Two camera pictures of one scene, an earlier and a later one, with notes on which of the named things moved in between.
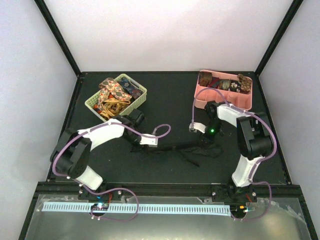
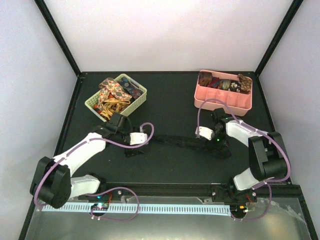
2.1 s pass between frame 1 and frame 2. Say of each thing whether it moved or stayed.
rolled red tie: stayed
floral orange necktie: stayed
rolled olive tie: stayed
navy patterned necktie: stayed
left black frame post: stayed
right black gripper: moved
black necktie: moved
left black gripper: moved
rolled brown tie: stayed
